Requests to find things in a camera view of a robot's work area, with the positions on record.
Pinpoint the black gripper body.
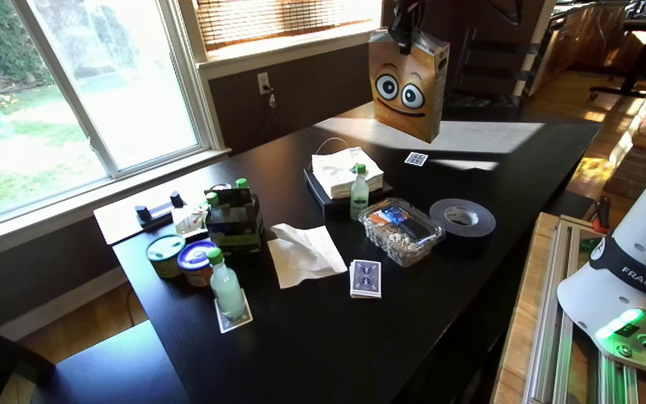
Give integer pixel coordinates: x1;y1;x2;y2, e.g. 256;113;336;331
387;0;428;37

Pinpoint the brown cereal box with face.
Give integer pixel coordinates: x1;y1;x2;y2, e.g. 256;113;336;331
365;29;454;144

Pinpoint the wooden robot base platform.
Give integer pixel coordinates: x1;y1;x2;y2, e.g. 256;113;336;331
491;211;646;404

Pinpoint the dark background shelf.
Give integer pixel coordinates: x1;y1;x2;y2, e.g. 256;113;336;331
449;0;558;113

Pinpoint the small white printed card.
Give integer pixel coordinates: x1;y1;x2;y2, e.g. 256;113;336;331
401;151;431;168

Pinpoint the bamboo window blind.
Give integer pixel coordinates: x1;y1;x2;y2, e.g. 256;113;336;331
190;0;387;54

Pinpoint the white napkin stack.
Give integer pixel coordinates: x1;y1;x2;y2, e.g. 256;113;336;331
310;147;387;203

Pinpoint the small green-capped clear bottle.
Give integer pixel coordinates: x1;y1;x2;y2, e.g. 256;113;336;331
347;162;372;223

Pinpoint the black napkin tray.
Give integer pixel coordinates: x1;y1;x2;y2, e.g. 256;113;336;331
304;166;398;221

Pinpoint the clear plastic food container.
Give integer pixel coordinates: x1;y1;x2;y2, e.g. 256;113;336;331
357;196;447;269

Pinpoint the grey tape roll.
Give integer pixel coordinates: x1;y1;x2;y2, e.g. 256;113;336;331
428;196;498;240

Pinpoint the dark background table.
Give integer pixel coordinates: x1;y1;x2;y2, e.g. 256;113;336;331
590;7;646;100

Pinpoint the loose white paper napkin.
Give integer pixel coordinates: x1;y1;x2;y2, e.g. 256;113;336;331
264;221;350;292

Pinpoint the blue playing card deck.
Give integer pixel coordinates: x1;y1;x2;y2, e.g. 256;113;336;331
347;257;387;302

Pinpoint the jar with blue lid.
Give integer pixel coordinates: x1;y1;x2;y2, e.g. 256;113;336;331
175;238;221;289

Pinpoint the tall green-capped clear bottle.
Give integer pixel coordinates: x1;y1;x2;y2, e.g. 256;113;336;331
206;246;250;324

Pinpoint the round green tin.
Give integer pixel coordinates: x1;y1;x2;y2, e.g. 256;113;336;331
147;231;188;283

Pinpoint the square white coaster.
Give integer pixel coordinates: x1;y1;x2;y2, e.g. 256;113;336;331
213;294;256;338

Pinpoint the white framed window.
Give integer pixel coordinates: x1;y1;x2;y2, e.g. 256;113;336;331
0;0;227;234

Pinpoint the white flat board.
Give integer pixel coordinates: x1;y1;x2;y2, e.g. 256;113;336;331
92;164;218;247

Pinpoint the white wall outlet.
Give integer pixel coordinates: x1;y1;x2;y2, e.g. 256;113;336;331
256;70;276;100

